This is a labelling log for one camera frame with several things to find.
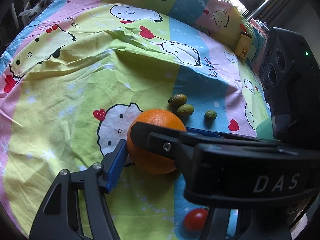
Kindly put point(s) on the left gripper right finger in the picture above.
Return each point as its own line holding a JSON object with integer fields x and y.
{"x": 264, "y": 223}

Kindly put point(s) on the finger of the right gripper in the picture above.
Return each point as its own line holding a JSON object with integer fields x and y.
{"x": 203, "y": 132}
{"x": 160, "y": 142}

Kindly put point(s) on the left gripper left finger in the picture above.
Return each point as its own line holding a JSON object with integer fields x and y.
{"x": 75, "y": 206}

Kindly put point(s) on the small round green fruit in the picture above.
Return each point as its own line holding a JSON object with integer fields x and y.
{"x": 210, "y": 115}

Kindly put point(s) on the red tomato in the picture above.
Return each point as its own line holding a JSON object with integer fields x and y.
{"x": 195, "y": 219}

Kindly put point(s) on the large orange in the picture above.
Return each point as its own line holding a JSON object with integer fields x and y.
{"x": 148, "y": 161}

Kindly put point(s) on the green plastic bowl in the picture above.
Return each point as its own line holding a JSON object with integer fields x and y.
{"x": 265, "y": 129}

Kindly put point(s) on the green olive fruit middle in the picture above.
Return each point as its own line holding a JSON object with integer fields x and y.
{"x": 185, "y": 110}

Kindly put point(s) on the green olive fruit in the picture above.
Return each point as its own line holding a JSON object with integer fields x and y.
{"x": 185, "y": 110}
{"x": 177, "y": 100}

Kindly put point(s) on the green olive fruit left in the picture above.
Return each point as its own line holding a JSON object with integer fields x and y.
{"x": 177, "y": 100}

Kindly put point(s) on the yellow cartoon bottle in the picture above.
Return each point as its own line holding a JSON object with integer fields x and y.
{"x": 243, "y": 45}

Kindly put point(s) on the pink clothes pile right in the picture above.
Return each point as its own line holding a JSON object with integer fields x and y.
{"x": 259, "y": 26}

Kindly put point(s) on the colourful cartoon bed sheet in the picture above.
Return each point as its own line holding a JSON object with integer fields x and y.
{"x": 76, "y": 77}

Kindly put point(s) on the black camera box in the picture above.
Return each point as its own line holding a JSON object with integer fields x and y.
{"x": 289, "y": 74}

